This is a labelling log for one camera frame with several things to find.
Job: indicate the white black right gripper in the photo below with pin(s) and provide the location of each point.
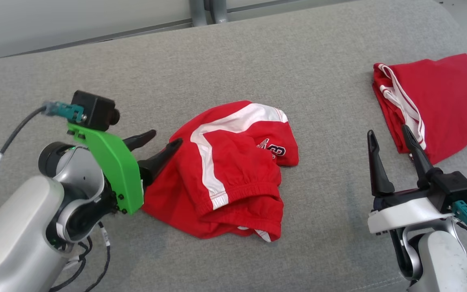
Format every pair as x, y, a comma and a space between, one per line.
403, 213

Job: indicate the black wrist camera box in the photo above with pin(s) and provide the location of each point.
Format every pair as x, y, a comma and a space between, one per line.
95, 109
458, 190

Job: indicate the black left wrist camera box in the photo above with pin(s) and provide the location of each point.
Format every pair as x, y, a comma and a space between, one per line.
95, 109

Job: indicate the grey double metal frame post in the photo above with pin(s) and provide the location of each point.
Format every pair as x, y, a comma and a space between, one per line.
197, 12

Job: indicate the red shirt with white trim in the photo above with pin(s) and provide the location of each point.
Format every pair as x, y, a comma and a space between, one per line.
448, 101

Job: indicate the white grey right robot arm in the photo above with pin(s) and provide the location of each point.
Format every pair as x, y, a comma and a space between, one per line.
444, 263

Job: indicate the red shorts with white stripe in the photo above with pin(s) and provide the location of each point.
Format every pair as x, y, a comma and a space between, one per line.
237, 174

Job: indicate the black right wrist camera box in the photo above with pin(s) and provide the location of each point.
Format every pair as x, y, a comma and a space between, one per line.
458, 190

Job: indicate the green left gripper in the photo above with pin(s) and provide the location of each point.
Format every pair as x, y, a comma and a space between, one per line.
116, 170

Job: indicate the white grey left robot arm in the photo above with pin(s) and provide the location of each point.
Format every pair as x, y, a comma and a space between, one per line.
10, 235

